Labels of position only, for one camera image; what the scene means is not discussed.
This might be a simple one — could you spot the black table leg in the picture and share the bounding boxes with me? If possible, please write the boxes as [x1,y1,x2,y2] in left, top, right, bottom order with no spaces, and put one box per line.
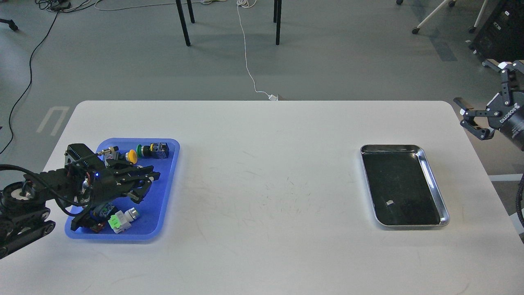
[175,0,195,47]
[273,0,282,45]

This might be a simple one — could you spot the black table leg right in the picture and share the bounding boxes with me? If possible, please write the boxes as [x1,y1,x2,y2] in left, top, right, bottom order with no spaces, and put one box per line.
[273,0,282,45]

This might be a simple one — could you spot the black equipment cart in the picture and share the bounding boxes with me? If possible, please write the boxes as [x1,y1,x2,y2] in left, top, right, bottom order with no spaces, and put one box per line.
[468,0,524,62]

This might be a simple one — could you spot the black floor cable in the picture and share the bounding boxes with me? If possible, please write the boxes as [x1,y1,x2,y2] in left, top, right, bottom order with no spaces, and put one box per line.
[0,0,99,155]

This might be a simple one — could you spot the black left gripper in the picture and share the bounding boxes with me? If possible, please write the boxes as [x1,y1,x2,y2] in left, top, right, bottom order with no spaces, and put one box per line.
[84,159,161,207]

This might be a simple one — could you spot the blue plastic tray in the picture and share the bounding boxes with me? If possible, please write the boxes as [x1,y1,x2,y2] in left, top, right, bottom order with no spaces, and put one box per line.
[64,138,180,241]

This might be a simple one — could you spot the white green switch module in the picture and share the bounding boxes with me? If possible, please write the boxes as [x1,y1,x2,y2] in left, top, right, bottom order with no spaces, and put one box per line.
[108,207,140,234]

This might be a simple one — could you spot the metal tray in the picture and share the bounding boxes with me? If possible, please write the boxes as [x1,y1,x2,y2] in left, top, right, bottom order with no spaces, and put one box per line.
[360,144,450,230]

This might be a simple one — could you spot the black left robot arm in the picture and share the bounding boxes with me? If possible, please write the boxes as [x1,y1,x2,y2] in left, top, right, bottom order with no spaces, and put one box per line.
[1,143,160,258]

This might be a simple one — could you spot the black table leg left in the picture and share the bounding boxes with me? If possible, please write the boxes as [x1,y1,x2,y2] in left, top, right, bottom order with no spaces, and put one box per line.
[175,0,195,47]

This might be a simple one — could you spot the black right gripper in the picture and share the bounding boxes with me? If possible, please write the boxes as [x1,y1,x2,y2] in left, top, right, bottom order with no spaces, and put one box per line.
[453,59,524,152]

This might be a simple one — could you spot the yellow push button switch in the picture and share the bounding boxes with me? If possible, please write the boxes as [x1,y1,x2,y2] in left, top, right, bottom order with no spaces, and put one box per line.
[103,150,138,166]

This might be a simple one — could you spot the red push button switch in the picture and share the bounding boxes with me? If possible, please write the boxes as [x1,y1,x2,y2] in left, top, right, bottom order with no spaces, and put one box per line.
[70,203,118,233]

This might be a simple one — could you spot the white cable with plug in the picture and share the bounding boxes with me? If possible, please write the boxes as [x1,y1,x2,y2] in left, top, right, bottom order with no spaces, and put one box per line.
[236,0,278,101]

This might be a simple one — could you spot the white chair base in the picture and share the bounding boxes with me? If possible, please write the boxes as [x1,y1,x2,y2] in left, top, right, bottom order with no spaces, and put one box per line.
[411,0,489,35]

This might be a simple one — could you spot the green push button switch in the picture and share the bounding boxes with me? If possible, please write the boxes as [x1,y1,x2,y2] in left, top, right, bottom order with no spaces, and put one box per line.
[136,142,169,159]

